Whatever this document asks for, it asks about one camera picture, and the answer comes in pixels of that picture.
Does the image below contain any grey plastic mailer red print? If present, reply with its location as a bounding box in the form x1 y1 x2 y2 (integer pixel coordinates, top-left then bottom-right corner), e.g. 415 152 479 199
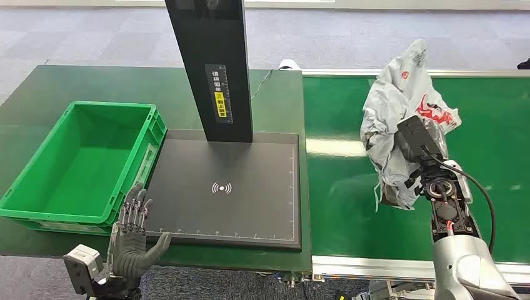
359 39 463 213

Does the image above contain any thin cable on table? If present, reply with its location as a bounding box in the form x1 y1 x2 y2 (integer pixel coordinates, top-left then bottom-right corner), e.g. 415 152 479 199
250 69 274 101

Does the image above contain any black scanner column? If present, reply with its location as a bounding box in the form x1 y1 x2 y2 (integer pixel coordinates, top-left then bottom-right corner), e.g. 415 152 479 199
164 0 254 144

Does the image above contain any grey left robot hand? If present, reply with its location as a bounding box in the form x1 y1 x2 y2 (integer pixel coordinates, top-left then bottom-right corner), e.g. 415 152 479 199
106 182 173 288

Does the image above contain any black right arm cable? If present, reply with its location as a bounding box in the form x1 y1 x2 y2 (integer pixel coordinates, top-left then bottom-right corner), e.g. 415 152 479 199
421 144 497 254

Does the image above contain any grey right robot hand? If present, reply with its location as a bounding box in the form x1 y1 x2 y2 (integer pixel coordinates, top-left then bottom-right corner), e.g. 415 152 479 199
427 120 451 161

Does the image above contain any black yellow column label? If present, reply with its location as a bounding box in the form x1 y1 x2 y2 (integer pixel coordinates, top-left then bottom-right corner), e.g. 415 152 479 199
204 63 234 124

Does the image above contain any black scanner base plate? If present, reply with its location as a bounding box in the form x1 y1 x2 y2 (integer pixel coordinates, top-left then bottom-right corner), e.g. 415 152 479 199
142 129 303 252

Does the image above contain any metal bracket under table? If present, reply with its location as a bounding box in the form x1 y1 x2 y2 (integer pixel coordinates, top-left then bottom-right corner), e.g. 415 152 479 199
278 272 326 289

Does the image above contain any green conveyor belt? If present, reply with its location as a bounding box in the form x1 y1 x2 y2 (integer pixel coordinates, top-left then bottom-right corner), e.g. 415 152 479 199
302 76 530 264

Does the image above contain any dark green table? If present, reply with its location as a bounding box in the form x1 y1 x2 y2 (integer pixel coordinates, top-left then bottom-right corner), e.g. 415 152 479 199
0 64 313 275

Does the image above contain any green plastic crate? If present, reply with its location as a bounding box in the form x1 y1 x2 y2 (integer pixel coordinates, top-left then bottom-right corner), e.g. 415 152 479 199
0 101 168 238

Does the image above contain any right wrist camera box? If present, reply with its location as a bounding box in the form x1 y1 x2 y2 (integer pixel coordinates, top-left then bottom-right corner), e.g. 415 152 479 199
396 115 444 165

